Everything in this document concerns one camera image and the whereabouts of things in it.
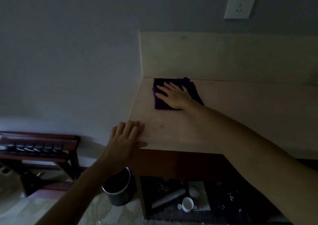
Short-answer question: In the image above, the person's right hand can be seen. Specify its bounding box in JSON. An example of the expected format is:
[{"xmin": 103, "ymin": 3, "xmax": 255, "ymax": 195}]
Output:
[{"xmin": 155, "ymin": 82, "xmax": 198, "ymax": 111}]

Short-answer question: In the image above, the person's left hand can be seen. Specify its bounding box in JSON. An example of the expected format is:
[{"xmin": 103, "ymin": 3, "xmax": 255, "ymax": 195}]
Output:
[{"xmin": 99, "ymin": 120, "xmax": 148, "ymax": 175}]

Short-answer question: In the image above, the purple cleaning cloth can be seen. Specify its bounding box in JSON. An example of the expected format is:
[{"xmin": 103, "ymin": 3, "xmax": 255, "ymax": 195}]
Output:
[{"xmin": 152, "ymin": 77, "xmax": 205, "ymax": 110}]

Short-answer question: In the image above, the person's left forearm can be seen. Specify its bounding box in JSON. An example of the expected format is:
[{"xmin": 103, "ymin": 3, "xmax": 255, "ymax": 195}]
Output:
[{"xmin": 36, "ymin": 161, "xmax": 120, "ymax": 225}]

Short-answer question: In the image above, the person's right forearm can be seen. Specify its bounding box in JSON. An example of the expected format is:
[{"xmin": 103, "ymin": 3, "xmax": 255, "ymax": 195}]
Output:
[{"xmin": 185, "ymin": 103, "xmax": 318, "ymax": 225}]

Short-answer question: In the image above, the black round trash bin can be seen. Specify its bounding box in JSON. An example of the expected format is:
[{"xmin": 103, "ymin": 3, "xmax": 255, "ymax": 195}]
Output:
[{"xmin": 101, "ymin": 166, "xmax": 136, "ymax": 207}]

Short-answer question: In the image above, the silver cylindrical tube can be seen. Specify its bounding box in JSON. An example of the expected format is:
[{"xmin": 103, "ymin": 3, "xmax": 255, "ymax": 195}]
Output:
[{"xmin": 151, "ymin": 188, "xmax": 186, "ymax": 209}]

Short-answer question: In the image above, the white cup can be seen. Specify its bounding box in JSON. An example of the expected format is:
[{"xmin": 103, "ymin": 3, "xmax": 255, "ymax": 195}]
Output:
[{"xmin": 182, "ymin": 197, "xmax": 195, "ymax": 212}]

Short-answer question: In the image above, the dark wooden luggage rack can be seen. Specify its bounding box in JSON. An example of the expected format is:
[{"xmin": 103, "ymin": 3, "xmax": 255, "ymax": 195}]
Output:
[{"xmin": 0, "ymin": 131, "xmax": 81, "ymax": 196}]

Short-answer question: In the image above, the white paper napkin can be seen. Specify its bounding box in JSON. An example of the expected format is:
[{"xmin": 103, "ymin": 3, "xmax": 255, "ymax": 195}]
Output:
[{"xmin": 187, "ymin": 181, "xmax": 211, "ymax": 211}]

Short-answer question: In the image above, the black tray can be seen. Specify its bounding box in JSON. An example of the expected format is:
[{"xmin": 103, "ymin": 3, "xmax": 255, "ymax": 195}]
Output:
[{"xmin": 140, "ymin": 175, "xmax": 276, "ymax": 221}]

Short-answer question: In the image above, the white wall socket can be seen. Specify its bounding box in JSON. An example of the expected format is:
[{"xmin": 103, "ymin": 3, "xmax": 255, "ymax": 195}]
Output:
[{"xmin": 224, "ymin": 0, "xmax": 259, "ymax": 19}]

